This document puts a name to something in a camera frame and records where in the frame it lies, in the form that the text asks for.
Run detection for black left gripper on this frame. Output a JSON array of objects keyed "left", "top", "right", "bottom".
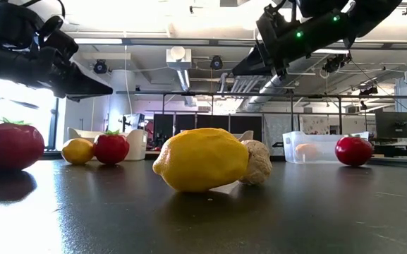
[{"left": 0, "top": 30, "right": 114, "bottom": 102}]

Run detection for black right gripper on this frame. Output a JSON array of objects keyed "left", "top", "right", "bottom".
[{"left": 231, "top": 12, "right": 352, "bottom": 77}]

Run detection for yellow toy lemon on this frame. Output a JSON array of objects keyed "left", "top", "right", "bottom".
[
  {"left": 152, "top": 127, "right": 250, "bottom": 193},
  {"left": 294, "top": 143, "right": 321, "bottom": 163},
  {"left": 61, "top": 138, "right": 95, "bottom": 166}
]

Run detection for red toy tomato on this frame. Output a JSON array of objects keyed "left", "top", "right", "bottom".
[
  {"left": 334, "top": 135, "right": 374, "bottom": 167},
  {"left": 0, "top": 119, "right": 45, "bottom": 172},
  {"left": 92, "top": 129, "right": 130, "bottom": 165}
]

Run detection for black round ceiling device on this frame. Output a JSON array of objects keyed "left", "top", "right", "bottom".
[
  {"left": 92, "top": 59, "right": 109, "bottom": 75},
  {"left": 209, "top": 55, "right": 224, "bottom": 71}
]

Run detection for black metal pipe rack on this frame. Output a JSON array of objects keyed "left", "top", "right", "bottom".
[{"left": 116, "top": 90, "right": 407, "bottom": 142}]

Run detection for black partition panels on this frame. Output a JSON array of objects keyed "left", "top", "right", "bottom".
[{"left": 152, "top": 113, "right": 263, "bottom": 144}]

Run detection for white plastic basket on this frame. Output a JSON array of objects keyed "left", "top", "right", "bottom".
[
  {"left": 67, "top": 126, "right": 149, "bottom": 162},
  {"left": 231, "top": 130, "right": 255, "bottom": 143}
]

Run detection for black track spotlight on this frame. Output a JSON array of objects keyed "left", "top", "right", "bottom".
[
  {"left": 358, "top": 84, "right": 379, "bottom": 97},
  {"left": 321, "top": 52, "right": 353, "bottom": 74}
]

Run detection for white ceiling box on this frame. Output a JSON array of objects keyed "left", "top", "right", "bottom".
[{"left": 166, "top": 45, "right": 193, "bottom": 71}]

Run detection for beige ginger root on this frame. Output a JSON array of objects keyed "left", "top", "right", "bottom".
[{"left": 238, "top": 139, "right": 273, "bottom": 186}]

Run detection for clear plastic basket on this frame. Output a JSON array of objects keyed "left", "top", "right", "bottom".
[{"left": 282, "top": 131, "right": 370, "bottom": 165}]

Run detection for black computer monitor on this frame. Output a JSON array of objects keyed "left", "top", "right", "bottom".
[{"left": 375, "top": 111, "right": 407, "bottom": 139}]

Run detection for silver ventilation duct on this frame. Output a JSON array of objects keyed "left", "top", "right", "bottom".
[{"left": 245, "top": 52, "right": 331, "bottom": 112}]

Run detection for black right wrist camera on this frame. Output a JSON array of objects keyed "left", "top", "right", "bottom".
[{"left": 255, "top": 3, "right": 296, "bottom": 47}]

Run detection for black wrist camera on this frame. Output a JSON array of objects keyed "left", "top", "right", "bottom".
[
  {"left": 0, "top": 1, "right": 47, "bottom": 49},
  {"left": 255, "top": 3, "right": 296, "bottom": 47}
]

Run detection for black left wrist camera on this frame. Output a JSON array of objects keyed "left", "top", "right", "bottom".
[{"left": 0, "top": 1, "right": 47, "bottom": 49}]

